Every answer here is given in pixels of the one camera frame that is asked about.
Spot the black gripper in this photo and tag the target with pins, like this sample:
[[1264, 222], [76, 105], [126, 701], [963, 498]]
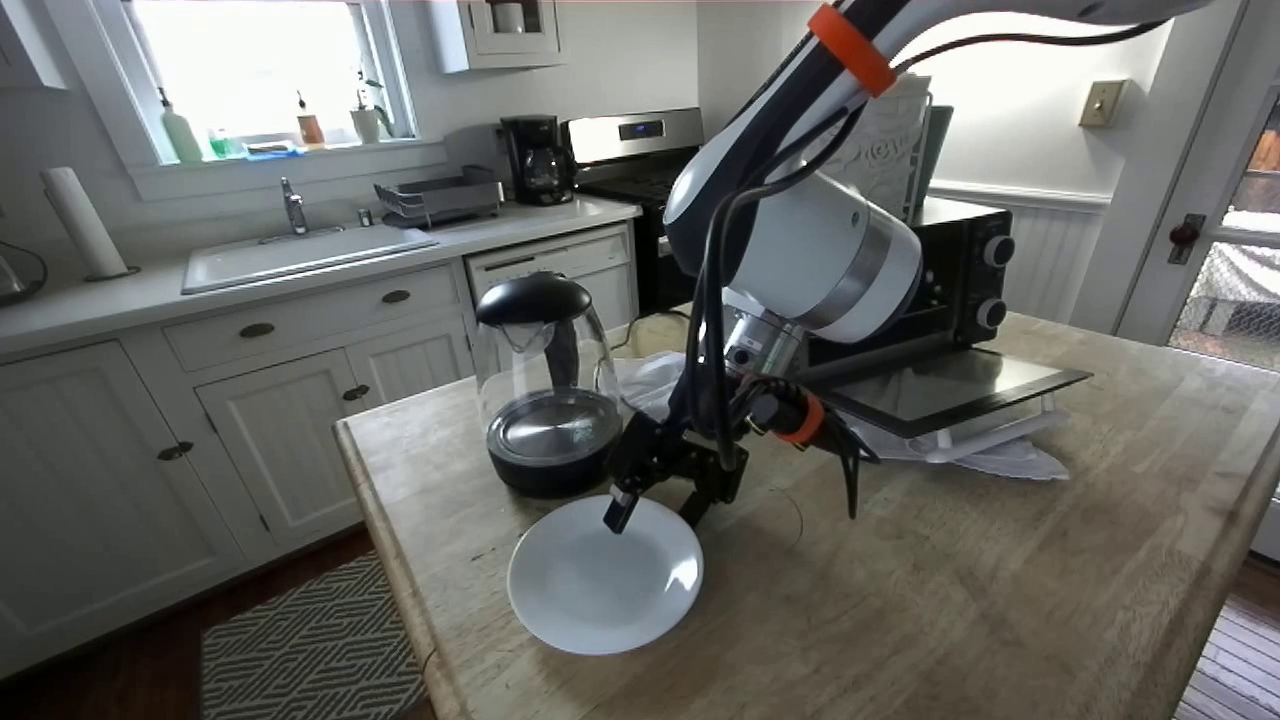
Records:
[[733, 378]]

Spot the white round plate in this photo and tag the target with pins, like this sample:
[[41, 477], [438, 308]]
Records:
[[591, 589]]

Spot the black toaster oven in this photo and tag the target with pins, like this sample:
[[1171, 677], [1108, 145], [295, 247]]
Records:
[[957, 300]]

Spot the glass electric kettle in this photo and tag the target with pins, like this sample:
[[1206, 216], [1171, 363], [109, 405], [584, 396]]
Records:
[[544, 436]]

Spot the white dishwasher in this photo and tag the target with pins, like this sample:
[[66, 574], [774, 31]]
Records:
[[556, 299]]

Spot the stainless steel kitchen stove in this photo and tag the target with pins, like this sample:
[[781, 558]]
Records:
[[636, 156]]

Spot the white cloth towel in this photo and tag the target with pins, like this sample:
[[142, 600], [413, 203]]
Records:
[[987, 445]]

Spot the patterned grey floor mat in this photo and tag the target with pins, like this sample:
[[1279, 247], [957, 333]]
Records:
[[330, 651]]

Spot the grey dish drying rack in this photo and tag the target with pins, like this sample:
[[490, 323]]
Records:
[[442, 203]]

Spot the black coffee maker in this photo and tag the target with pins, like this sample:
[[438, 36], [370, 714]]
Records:
[[542, 161]]

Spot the white kitchen sink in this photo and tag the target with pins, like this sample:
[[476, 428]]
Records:
[[232, 266]]

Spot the chrome kitchen faucet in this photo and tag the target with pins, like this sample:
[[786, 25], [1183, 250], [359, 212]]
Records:
[[295, 209]]

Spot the green soap bottle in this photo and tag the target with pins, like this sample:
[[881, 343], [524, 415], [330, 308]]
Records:
[[182, 134]]

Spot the white paper towel roll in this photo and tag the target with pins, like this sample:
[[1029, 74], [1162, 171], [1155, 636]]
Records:
[[86, 228]]

